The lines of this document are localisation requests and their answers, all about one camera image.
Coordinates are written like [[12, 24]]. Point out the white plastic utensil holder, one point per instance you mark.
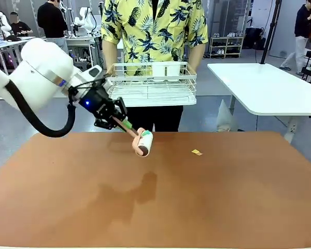
[[166, 71]]

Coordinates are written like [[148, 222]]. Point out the white workbench with cloth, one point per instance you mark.
[[0, 44]]

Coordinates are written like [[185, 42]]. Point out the light wooden shoe rack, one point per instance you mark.
[[226, 46]]

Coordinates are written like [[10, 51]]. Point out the person's left forearm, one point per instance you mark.
[[197, 57]]

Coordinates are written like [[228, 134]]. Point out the yellow paper scrap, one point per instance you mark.
[[196, 152]]

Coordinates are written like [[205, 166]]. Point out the white drain tray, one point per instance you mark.
[[158, 102]]

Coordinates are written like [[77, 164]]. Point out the standing person in black sweater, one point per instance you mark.
[[50, 23]]

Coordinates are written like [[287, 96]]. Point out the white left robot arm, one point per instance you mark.
[[41, 67]]

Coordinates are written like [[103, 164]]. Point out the black backpack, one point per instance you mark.
[[254, 37]]

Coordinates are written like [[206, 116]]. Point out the black cap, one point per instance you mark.
[[13, 38]]

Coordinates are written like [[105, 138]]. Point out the black tripod stand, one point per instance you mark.
[[270, 31]]

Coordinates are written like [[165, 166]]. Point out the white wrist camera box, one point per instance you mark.
[[93, 71]]

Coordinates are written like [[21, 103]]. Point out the white side table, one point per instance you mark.
[[261, 85]]

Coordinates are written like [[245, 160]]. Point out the person in dark hoodie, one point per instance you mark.
[[302, 23]]

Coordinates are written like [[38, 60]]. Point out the person in yellow floral shirt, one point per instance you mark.
[[150, 31]]

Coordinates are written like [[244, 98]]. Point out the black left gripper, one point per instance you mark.
[[96, 101]]

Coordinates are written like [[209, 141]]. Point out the person's right forearm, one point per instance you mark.
[[110, 54]]

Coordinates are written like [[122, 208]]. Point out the person's left hand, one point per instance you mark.
[[193, 69]]

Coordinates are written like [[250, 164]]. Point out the seated person in black t-shirt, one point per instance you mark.
[[19, 27]]

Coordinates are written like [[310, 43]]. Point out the person's black trousers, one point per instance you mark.
[[166, 119]]

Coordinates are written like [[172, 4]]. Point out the person's right hand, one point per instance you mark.
[[110, 71]]

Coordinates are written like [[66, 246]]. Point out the white power strip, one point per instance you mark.
[[293, 128]]

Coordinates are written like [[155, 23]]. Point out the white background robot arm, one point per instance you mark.
[[85, 20], [0, 23]]

